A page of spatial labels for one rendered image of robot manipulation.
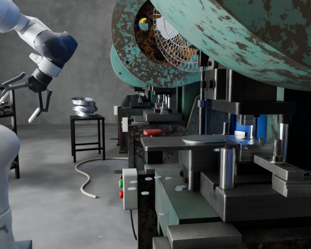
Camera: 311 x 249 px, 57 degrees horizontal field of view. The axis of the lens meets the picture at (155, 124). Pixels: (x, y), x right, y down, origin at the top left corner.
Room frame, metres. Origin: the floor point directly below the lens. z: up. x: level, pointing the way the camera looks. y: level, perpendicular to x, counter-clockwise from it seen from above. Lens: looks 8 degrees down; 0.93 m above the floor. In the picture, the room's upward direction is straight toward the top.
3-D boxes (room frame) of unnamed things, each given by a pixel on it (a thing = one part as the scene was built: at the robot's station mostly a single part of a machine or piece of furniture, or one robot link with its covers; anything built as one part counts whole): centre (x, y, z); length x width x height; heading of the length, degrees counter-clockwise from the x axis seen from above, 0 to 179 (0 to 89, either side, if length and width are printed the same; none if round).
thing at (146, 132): (1.11, 0.01, 0.72); 0.07 x 0.06 x 0.08; 98
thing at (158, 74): (2.58, -0.39, 0.87); 1.53 x 0.99 x 1.74; 96
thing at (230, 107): (0.82, -0.27, 0.86); 0.20 x 0.16 x 0.05; 8
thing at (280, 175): (0.65, -0.29, 0.76); 0.17 x 0.06 x 0.10; 8
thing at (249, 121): (0.81, -0.25, 0.84); 0.05 x 0.03 x 0.04; 8
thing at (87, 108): (3.71, 0.90, 0.40); 0.45 x 0.40 x 0.79; 20
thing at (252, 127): (0.90, -0.31, 0.81); 0.02 x 0.02 x 0.14
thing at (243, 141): (0.81, -0.26, 0.76); 0.15 x 0.09 x 0.05; 8
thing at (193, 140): (0.79, -0.09, 0.72); 0.25 x 0.14 x 0.14; 98
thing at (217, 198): (0.81, -0.26, 0.68); 0.45 x 0.30 x 0.06; 8
